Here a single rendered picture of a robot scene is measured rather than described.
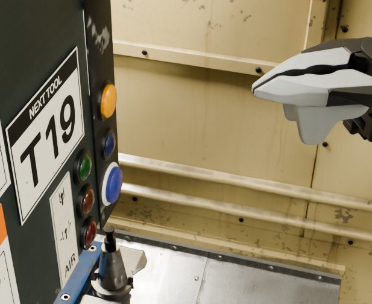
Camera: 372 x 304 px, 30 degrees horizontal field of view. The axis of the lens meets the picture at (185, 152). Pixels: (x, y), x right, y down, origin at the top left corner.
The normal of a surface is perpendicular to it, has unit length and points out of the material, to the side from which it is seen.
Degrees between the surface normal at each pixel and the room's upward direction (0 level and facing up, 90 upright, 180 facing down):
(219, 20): 90
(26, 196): 90
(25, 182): 90
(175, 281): 24
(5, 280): 90
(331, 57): 0
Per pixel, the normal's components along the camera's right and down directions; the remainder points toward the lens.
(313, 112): 0.20, 0.59
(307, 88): -0.21, -0.22
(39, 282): 0.96, 0.18
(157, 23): -0.26, 0.57
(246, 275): -0.10, -0.49
